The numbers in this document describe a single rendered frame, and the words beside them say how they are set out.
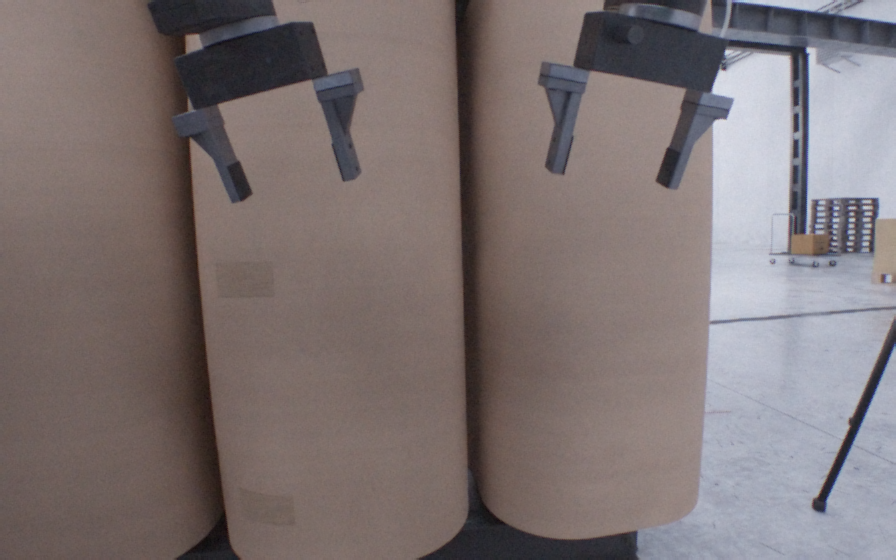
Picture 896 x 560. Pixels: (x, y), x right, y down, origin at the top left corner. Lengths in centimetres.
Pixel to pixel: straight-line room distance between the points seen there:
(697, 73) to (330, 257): 46
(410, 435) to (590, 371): 28
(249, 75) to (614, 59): 34
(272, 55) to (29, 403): 57
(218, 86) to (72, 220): 32
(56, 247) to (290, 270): 31
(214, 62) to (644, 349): 65
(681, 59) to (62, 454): 88
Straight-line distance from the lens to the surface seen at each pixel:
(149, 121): 78
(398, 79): 64
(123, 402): 77
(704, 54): 51
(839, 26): 1410
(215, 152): 53
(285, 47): 46
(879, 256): 678
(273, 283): 62
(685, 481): 87
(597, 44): 46
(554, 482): 76
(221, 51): 49
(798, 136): 1354
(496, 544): 95
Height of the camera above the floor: 69
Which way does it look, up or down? 6 degrees down
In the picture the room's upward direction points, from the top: 2 degrees counter-clockwise
